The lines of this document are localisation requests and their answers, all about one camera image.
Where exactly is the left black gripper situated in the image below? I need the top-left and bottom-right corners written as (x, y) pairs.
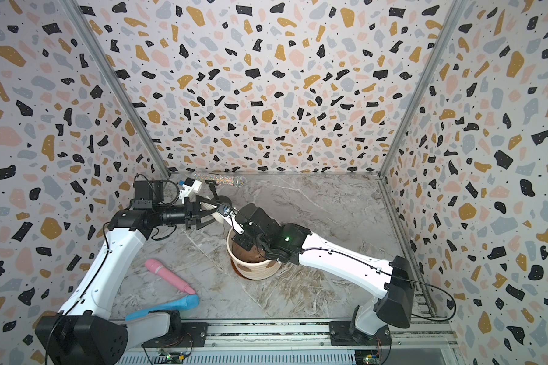
top-left (154, 197), bottom-right (222, 230)

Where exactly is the cream ceramic pot with soil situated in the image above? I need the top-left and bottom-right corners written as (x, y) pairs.
top-left (226, 229), bottom-right (282, 281)

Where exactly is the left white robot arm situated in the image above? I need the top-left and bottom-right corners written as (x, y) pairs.
top-left (35, 196), bottom-right (231, 364)

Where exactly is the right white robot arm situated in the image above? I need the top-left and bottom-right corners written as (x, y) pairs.
top-left (223, 204), bottom-right (415, 335)

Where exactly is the terracotta pot saucer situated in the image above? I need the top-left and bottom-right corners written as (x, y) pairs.
top-left (230, 261), bottom-right (243, 277)

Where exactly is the glitter tube on black stand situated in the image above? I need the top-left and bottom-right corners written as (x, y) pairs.
top-left (192, 173), bottom-right (247, 188)

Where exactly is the pink silicone tool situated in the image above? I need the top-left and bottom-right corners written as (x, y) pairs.
top-left (145, 259), bottom-right (196, 295)

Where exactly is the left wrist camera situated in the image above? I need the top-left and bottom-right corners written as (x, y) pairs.
top-left (178, 177), bottom-right (202, 204)

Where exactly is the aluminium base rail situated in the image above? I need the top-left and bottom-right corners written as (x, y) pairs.
top-left (111, 319), bottom-right (464, 364)

